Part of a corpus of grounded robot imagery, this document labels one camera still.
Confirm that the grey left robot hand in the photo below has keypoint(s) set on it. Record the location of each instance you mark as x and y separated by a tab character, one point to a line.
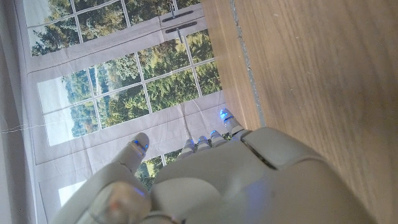
236	183

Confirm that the printed window backdrop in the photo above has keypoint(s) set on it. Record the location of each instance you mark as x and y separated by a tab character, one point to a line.
124	93

